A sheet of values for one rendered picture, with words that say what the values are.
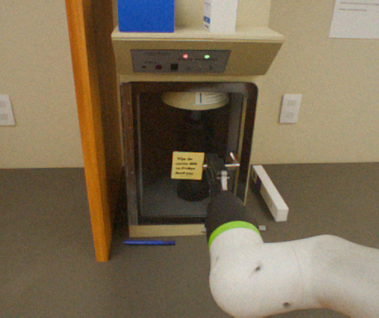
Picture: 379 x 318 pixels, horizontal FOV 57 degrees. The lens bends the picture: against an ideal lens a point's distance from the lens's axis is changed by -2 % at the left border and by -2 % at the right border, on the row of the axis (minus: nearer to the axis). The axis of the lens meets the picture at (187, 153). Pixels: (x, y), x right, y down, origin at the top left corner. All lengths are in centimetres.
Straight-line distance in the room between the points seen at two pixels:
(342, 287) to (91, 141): 54
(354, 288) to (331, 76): 106
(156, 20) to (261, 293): 48
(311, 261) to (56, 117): 104
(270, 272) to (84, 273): 55
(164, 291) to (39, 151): 77
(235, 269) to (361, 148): 116
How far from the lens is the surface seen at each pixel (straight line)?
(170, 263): 95
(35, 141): 141
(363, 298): 41
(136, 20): 67
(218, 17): 70
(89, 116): 74
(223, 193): 68
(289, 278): 53
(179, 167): 88
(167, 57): 71
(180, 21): 78
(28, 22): 127
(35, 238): 108
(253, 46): 70
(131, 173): 88
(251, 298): 52
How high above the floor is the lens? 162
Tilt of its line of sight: 28 degrees down
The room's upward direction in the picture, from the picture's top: 2 degrees clockwise
